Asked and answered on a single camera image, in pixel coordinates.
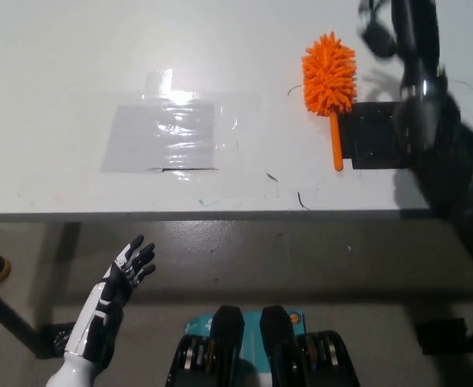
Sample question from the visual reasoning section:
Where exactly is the orange microfibre telescopic duster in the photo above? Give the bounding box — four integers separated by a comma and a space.
301, 31, 359, 173

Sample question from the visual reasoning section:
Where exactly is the black diagonal table brace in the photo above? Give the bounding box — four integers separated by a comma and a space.
0, 276, 76, 360

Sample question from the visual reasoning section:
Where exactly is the grey clear tape patch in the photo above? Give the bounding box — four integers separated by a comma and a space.
98, 68, 222, 174

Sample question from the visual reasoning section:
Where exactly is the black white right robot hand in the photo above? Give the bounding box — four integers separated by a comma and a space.
358, 0, 443, 80

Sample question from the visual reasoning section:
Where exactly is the grey table leg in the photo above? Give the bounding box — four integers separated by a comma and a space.
44, 221, 82, 328

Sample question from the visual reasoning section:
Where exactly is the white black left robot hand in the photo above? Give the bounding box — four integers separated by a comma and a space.
64, 234, 157, 362

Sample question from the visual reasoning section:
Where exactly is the black table foot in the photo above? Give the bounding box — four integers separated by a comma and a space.
414, 317, 473, 356

